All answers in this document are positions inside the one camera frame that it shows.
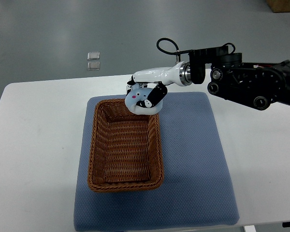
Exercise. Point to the brown wicker basket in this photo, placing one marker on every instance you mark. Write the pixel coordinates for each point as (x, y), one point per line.
(125, 152)

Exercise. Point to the blue fabric mat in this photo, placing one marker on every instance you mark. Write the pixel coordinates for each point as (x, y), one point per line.
(197, 188)

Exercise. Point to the cardboard box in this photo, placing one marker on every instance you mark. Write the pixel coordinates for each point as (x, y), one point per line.
(279, 6)

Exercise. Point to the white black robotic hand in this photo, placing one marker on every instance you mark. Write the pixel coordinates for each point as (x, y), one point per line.
(147, 88)

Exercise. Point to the upper floor socket plate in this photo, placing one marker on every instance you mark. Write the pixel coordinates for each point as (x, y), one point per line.
(93, 55)

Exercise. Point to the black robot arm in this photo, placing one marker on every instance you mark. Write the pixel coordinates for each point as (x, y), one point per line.
(256, 85)

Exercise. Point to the white table leg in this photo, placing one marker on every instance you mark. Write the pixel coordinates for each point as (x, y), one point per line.
(249, 228)

